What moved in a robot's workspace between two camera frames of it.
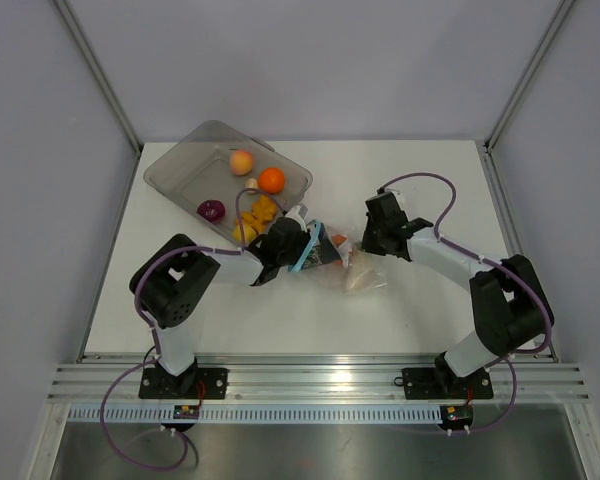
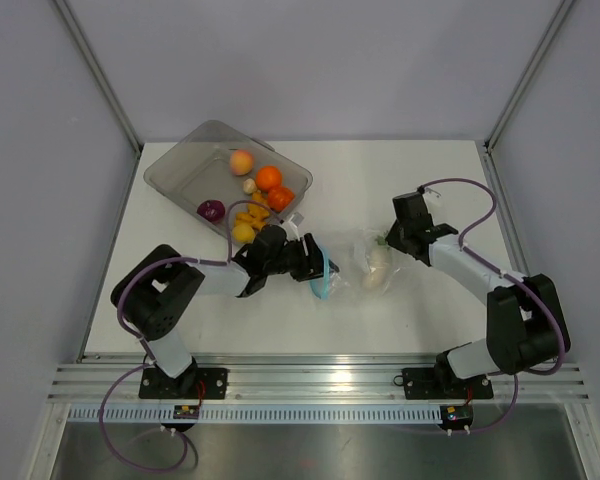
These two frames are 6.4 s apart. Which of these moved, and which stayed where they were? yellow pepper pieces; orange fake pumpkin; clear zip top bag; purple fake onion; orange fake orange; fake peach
Moved: orange fake pumpkin; clear zip top bag
Stayed: orange fake orange; yellow pepper pieces; fake peach; purple fake onion
